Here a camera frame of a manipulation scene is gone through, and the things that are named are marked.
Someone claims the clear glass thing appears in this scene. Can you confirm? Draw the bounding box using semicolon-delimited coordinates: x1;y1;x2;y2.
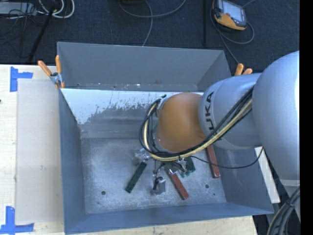
133;147;150;165

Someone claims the grey metal bin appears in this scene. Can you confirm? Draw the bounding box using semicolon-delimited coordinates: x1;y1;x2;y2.
56;42;274;235

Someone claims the pale flat board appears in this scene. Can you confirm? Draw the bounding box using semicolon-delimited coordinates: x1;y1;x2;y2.
14;78;65;226

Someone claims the dark green flat block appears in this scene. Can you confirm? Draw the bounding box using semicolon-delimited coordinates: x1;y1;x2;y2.
125;161;148;194

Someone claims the red-brown flat block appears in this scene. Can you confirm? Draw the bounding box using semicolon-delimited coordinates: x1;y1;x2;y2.
166;166;190;201
204;144;221;179

